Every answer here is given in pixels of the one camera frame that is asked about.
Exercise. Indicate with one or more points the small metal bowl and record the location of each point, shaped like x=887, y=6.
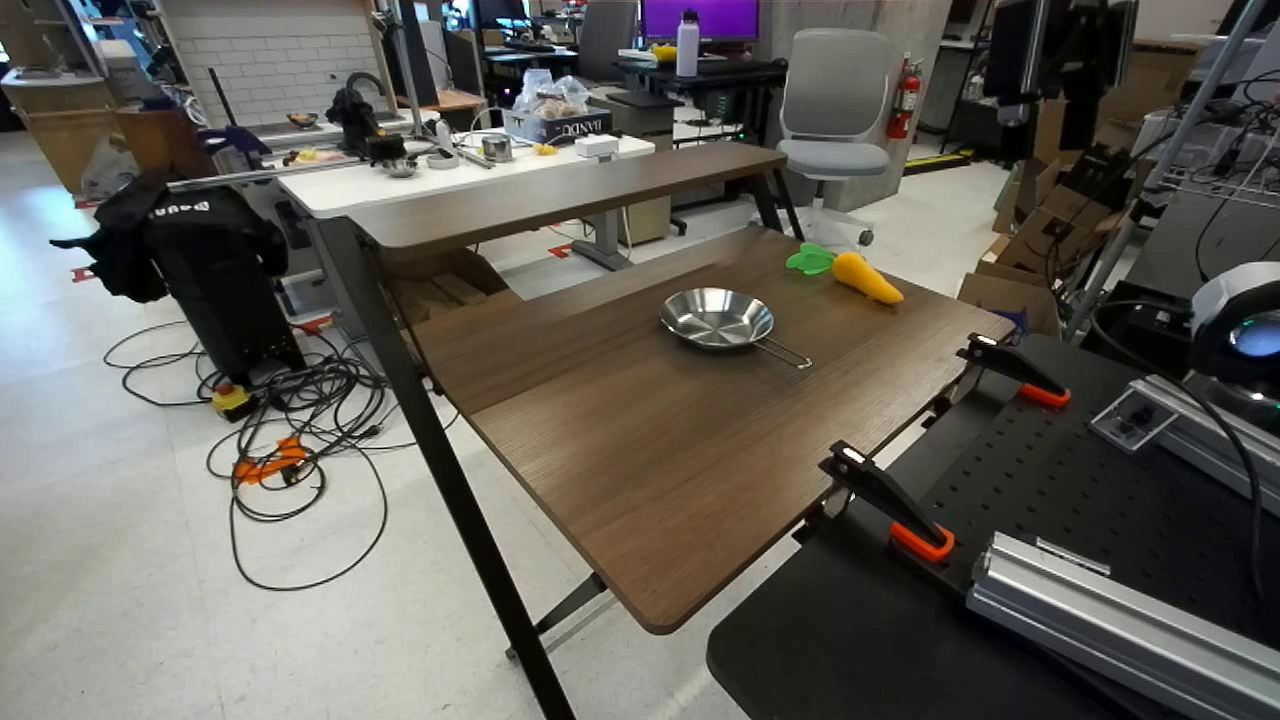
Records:
x=400, y=167

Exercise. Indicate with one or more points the black robot gripper on table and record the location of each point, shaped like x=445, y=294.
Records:
x=358, y=122

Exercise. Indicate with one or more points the silver metal pan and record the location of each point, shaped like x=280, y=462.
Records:
x=716, y=318

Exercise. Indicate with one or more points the grey office chair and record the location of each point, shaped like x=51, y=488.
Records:
x=832, y=120

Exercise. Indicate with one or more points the small white box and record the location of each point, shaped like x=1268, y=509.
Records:
x=596, y=146

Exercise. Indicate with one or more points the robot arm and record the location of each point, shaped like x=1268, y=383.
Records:
x=1236, y=330

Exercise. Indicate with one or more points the black desk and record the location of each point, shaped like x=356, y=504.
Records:
x=700, y=85

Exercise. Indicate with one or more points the carrot plushie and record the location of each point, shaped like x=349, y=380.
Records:
x=860, y=275

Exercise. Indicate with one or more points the white water bottle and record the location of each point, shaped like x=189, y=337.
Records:
x=687, y=44

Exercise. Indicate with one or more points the red fire extinguisher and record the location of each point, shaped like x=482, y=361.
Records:
x=904, y=100

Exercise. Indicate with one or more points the cardboard box with bags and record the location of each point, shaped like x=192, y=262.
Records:
x=553, y=112

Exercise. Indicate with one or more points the white table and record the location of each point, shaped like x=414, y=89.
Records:
x=460, y=180

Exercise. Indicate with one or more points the yellow emergency stop button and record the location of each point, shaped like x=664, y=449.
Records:
x=231, y=398

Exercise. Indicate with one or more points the black and orange clamp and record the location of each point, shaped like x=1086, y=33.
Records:
x=885, y=497
x=1008, y=365

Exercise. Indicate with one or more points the black machine on floor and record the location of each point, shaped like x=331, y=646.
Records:
x=205, y=260

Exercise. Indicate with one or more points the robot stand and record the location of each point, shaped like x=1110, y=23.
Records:
x=1010, y=560

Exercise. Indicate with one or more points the purple monitor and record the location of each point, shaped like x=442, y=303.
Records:
x=700, y=18

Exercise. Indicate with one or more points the metal cup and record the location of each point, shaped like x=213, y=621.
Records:
x=496, y=148

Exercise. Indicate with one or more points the stack of cardboard boxes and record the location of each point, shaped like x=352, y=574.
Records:
x=1040, y=215

